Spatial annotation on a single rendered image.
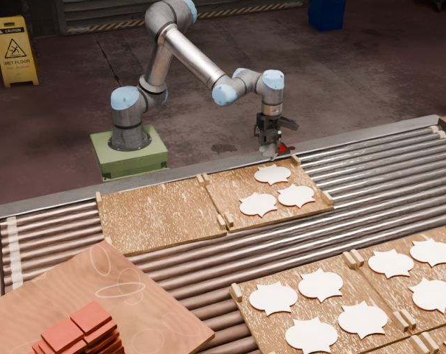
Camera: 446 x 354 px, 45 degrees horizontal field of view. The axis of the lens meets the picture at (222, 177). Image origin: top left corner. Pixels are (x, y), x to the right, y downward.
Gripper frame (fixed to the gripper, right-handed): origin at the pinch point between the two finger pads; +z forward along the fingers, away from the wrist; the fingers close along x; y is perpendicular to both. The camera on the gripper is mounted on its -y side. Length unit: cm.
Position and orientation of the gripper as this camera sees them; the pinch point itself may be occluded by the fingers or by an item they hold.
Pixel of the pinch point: (273, 156)
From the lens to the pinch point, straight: 210.1
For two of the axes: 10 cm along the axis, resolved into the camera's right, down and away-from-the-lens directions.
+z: 0.0, 8.2, 5.7
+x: 3.3, 5.4, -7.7
